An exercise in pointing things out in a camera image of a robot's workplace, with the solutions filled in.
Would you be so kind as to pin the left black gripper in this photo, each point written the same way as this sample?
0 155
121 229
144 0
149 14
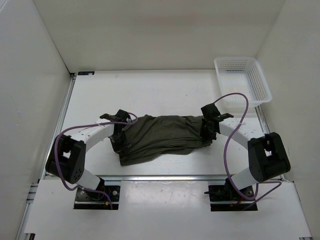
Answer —
118 148

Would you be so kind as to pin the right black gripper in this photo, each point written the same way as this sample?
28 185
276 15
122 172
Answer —
205 137

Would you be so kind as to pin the olive green shorts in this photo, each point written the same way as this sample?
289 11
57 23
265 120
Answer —
153 136

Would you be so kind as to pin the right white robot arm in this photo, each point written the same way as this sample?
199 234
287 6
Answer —
267 157

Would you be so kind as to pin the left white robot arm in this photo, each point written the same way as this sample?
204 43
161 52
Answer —
68 153

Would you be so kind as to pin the white plastic basket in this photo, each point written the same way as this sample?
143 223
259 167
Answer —
239 74

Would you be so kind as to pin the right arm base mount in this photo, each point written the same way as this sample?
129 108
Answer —
224 198

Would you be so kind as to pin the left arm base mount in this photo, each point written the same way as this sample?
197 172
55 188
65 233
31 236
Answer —
108 198

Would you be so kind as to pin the aluminium table frame rail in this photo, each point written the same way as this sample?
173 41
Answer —
159 200

